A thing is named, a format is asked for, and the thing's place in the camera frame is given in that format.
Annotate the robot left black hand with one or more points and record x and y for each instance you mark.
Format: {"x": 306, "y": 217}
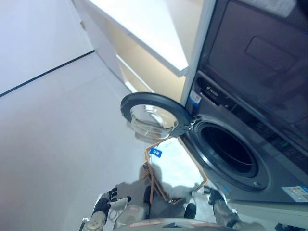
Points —
{"x": 106, "y": 202}

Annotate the robot right black hand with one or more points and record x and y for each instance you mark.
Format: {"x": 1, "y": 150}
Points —
{"x": 215, "y": 196}

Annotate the robot right silver arm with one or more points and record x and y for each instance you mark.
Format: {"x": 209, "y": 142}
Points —
{"x": 226, "y": 214}

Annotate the dark grey washing machine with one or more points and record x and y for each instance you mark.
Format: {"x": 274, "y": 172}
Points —
{"x": 264, "y": 149}

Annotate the blue basket label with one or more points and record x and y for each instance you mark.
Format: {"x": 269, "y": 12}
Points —
{"x": 156, "y": 152}

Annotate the round glass washing machine door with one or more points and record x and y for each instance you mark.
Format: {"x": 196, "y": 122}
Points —
{"x": 156, "y": 102}

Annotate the robot right black foot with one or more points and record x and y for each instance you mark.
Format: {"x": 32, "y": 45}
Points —
{"x": 190, "y": 211}

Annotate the robot black foot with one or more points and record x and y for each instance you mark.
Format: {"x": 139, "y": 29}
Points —
{"x": 147, "y": 195}
{"x": 190, "y": 211}

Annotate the robot left silver leg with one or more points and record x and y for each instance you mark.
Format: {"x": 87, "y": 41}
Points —
{"x": 132, "y": 214}

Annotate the robot left black foot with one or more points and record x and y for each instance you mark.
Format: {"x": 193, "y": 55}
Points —
{"x": 147, "y": 195}

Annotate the robot grey torso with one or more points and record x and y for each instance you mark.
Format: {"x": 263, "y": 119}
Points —
{"x": 168, "y": 225}

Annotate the white appliance base plinth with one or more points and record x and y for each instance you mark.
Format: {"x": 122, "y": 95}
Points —
{"x": 269, "y": 214}

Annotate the blue white energy label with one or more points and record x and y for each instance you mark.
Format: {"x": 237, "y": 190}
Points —
{"x": 296, "y": 193}

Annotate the small blue washer sticker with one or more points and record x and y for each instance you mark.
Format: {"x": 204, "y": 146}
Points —
{"x": 194, "y": 98}

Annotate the light grey vertical side panel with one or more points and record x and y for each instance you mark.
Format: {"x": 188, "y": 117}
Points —
{"x": 197, "y": 48}

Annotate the dark grey stacked dryer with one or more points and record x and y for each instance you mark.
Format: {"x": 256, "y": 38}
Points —
{"x": 260, "y": 53}

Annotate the white counter cabinet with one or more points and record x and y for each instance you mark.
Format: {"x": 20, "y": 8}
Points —
{"x": 149, "y": 29}

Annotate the white dryer instruction sticker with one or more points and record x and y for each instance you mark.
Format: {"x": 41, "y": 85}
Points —
{"x": 286, "y": 7}

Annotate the wooden frame white laundry basket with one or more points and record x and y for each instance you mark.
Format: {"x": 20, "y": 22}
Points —
{"x": 178, "y": 166}

